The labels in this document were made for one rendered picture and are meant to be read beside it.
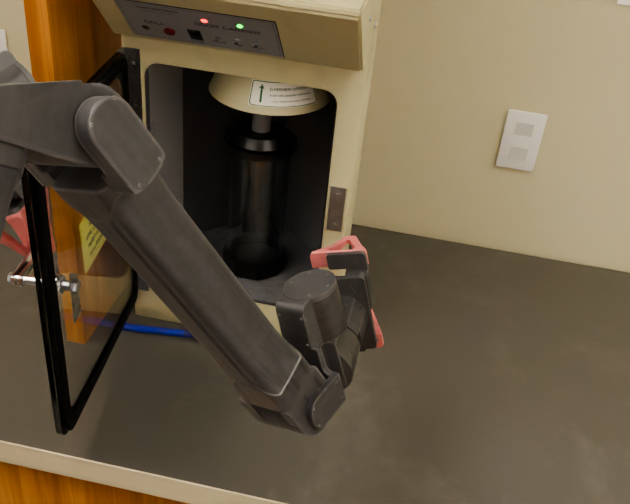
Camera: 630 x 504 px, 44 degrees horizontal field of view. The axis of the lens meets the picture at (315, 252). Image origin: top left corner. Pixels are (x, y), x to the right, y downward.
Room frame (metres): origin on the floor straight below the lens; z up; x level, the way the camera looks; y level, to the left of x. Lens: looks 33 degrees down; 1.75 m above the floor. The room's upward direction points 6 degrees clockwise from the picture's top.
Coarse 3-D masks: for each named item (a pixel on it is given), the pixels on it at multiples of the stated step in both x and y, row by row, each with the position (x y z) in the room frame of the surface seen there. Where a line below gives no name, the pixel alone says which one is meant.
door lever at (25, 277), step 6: (30, 252) 0.75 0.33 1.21; (24, 258) 0.74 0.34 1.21; (30, 258) 0.74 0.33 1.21; (24, 264) 0.72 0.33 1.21; (30, 264) 0.73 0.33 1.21; (18, 270) 0.71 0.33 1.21; (24, 270) 0.71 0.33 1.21; (30, 270) 0.72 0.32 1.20; (12, 276) 0.70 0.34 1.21; (18, 276) 0.70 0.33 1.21; (24, 276) 0.71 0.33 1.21; (30, 276) 0.71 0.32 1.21; (12, 282) 0.70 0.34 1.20; (18, 282) 0.70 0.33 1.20; (24, 282) 0.70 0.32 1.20; (30, 282) 0.70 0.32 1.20
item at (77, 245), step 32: (32, 224) 0.66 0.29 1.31; (64, 224) 0.73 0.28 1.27; (32, 256) 0.66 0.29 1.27; (64, 256) 0.72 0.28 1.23; (96, 256) 0.81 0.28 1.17; (96, 288) 0.80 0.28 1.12; (128, 288) 0.92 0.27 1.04; (64, 320) 0.70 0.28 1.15; (96, 320) 0.80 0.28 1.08; (64, 352) 0.69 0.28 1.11; (96, 352) 0.79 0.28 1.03
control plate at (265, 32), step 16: (128, 0) 0.88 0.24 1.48; (128, 16) 0.91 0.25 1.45; (144, 16) 0.90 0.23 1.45; (160, 16) 0.90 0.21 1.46; (176, 16) 0.89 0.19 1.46; (192, 16) 0.88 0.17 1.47; (208, 16) 0.88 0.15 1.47; (224, 16) 0.87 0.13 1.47; (240, 16) 0.86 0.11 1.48; (144, 32) 0.93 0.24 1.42; (160, 32) 0.93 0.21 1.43; (176, 32) 0.92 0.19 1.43; (208, 32) 0.90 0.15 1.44; (224, 32) 0.90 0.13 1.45; (240, 32) 0.89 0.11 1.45; (256, 32) 0.88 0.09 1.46; (272, 32) 0.88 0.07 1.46; (240, 48) 0.92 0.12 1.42; (256, 48) 0.91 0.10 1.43; (272, 48) 0.91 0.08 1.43
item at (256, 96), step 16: (224, 80) 1.01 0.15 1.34; (240, 80) 0.99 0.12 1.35; (256, 80) 0.99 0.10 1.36; (224, 96) 0.99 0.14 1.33; (240, 96) 0.98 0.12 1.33; (256, 96) 0.98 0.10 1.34; (272, 96) 0.98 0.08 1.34; (288, 96) 0.98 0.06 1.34; (304, 96) 0.99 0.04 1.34; (320, 96) 1.02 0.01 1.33; (256, 112) 0.97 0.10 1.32; (272, 112) 0.97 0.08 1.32; (288, 112) 0.97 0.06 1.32; (304, 112) 0.99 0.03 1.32
